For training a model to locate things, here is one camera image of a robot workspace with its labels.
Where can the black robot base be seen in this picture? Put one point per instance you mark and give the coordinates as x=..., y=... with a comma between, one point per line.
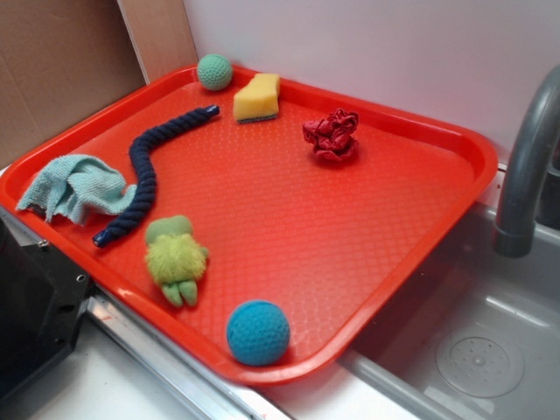
x=43, y=297

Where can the crumpled red paper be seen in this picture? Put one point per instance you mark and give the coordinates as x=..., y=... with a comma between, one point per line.
x=332, y=138

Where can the red plastic tray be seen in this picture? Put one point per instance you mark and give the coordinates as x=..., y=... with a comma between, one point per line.
x=327, y=242

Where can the yellow sponge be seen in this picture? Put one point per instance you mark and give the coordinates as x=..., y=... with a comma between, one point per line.
x=258, y=100

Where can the green plush toy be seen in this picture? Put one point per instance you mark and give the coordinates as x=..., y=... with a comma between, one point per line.
x=175, y=260

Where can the blue knobbly ball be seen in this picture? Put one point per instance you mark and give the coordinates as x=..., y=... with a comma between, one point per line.
x=258, y=333

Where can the green knobbly ball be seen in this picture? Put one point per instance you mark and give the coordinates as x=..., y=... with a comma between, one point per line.
x=214, y=72

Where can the light blue cloth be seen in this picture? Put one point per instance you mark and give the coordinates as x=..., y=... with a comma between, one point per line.
x=74, y=186

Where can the wooden board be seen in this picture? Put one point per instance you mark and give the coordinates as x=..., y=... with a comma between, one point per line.
x=160, y=34

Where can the grey toy sink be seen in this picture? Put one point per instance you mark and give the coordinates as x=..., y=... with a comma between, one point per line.
x=471, y=335

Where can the grey faucet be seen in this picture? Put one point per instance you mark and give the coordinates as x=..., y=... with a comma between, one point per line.
x=530, y=192

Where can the brown cardboard panel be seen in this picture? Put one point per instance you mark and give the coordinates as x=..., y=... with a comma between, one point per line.
x=61, y=61

